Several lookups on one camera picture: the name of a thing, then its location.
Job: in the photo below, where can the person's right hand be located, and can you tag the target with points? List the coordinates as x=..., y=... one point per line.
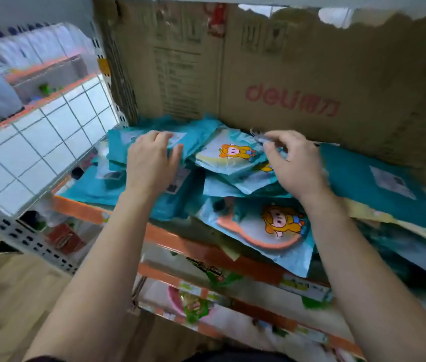
x=299, y=169

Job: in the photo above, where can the brown cardboard sheet red print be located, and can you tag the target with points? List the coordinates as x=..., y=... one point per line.
x=348, y=71

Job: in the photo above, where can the yellow white price label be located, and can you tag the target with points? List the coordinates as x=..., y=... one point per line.
x=303, y=288

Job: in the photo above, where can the yellow hand mirror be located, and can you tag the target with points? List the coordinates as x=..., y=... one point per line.
x=386, y=218

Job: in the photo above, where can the white metal shelf orange trim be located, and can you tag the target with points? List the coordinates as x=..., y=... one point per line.
x=182, y=241

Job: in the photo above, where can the person's left hand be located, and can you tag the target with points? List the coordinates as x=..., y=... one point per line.
x=148, y=165

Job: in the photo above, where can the person's left forearm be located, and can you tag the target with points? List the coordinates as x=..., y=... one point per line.
x=96, y=290

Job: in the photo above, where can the person's right forearm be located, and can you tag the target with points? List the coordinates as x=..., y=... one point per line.
x=367, y=290

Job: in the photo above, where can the person's black shirt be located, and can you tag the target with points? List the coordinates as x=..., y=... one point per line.
x=243, y=357

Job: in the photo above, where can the messy pile of teal packets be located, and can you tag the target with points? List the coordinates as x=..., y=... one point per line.
x=92, y=190

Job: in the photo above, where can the red snack packet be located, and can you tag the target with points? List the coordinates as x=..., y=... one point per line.
x=64, y=239

